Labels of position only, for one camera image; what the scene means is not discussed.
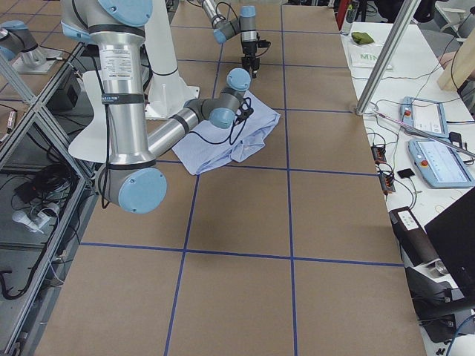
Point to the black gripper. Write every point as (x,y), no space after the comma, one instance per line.
(247,49)

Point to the light blue button shirt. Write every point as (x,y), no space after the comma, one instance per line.
(207,147)

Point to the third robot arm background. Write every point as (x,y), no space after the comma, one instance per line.
(17,40)

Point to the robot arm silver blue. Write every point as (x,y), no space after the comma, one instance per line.
(129,177)
(243,25)

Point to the green fabric pouch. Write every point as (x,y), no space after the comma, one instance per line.
(362,38)

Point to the clear bag green lettering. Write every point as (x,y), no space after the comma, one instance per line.
(364,55)

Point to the orange circuit board far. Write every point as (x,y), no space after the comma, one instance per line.
(378,153)

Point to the orange circuit board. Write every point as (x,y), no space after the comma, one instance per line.
(386,180)
(378,153)

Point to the long metal rod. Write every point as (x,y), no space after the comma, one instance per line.
(424,134)

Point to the orange circuit board near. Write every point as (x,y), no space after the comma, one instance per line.
(386,180)

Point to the far blue teach pendant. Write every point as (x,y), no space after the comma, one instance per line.
(425,115)

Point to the blue teach pendant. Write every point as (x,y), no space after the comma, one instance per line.
(439,165)
(425,115)

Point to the near blue teach pendant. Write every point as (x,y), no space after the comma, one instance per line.
(439,165)

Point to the black cylindrical device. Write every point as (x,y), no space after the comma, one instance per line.
(415,242)

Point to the black laptop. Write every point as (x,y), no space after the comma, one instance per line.
(452,234)

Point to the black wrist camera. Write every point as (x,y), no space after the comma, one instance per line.
(262,43)
(245,110)

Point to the white camera mast pillar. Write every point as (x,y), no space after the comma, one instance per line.
(158,41)

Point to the aluminium frame post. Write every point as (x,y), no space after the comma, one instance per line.
(392,42)

